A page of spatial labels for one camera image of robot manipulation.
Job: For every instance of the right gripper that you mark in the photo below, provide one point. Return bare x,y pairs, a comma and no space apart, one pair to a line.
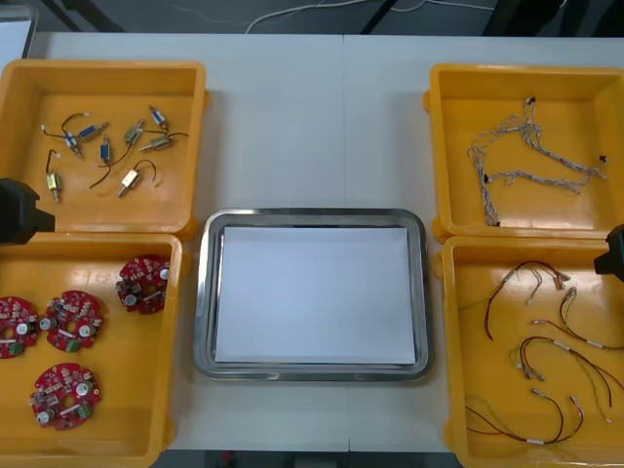
618,256

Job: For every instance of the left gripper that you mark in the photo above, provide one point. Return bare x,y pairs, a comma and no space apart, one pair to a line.
17,214

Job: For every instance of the small yellowish metal solenoid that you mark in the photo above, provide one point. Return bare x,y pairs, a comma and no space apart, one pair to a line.
52,181

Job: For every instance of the small silver metal solenoid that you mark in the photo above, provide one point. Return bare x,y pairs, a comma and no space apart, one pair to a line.
129,179

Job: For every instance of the round red circuit board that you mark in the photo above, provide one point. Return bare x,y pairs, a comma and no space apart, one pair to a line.
63,385
12,317
144,287
68,336

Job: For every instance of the steel tray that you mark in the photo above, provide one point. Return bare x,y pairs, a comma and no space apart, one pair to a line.
312,373

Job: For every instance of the yellow-orange plastic bin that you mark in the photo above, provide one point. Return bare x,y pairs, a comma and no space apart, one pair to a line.
512,302
122,380
146,209
546,214

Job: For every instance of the group of small solenoids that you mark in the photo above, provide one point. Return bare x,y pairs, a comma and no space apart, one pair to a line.
105,151

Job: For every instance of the white panel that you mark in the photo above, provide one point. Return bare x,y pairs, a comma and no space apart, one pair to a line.
12,39

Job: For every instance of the white paper sheet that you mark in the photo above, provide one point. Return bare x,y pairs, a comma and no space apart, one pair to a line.
312,292

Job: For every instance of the black frame leg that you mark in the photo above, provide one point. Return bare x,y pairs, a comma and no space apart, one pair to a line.
100,18
378,18

